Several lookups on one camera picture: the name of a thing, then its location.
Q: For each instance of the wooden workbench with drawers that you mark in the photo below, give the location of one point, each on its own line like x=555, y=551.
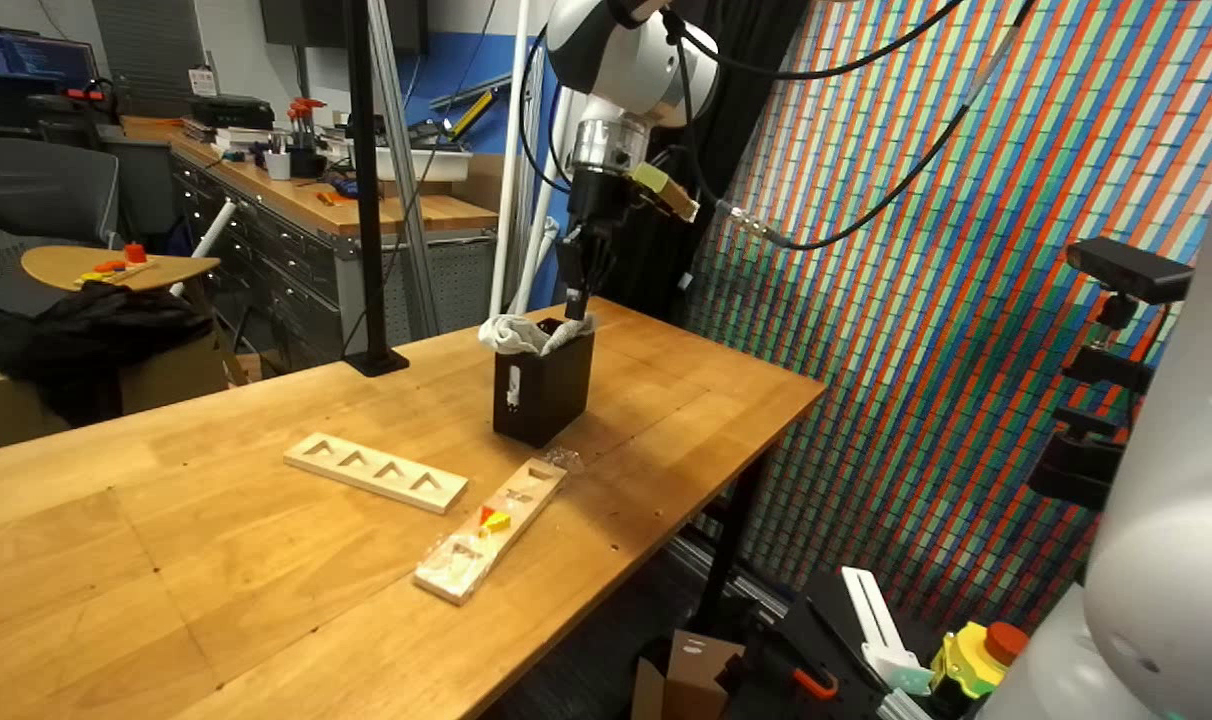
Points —
x=291, y=252

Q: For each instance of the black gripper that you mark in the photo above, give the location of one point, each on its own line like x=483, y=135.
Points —
x=605, y=244

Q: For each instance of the red yellow triangle piece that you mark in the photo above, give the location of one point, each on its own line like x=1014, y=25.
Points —
x=494, y=521

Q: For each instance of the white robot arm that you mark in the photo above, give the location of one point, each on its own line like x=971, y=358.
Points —
x=639, y=69

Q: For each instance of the short wooden puzzle board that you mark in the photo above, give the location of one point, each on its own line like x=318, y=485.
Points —
x=374, y=468

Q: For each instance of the long wooden puzzle board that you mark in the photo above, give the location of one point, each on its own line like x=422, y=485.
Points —
x=457, y=564

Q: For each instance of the cardboard box on floor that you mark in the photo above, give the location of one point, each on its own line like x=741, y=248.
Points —
x=679, y=676

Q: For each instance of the black bag on box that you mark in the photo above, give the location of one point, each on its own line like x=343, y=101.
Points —
x=77, y=346

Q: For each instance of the black office chair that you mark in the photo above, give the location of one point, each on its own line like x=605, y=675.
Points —
x=57, y=188

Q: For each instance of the black camera on mount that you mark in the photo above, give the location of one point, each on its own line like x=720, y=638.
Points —
x=1080, y=455

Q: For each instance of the computer monitor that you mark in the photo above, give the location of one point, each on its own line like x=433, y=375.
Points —
x=40, y=57

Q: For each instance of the black camera pole stand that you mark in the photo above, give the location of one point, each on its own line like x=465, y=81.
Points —
x=377, y=358

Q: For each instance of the yellow red emergency stop button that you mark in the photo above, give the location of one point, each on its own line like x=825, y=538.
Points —
x=974, y=660

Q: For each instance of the round wooden stool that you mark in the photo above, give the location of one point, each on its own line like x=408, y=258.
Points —
x=70, y=265

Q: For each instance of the black perforated holder box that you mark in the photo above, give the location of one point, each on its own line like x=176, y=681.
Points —
x=538, y=396

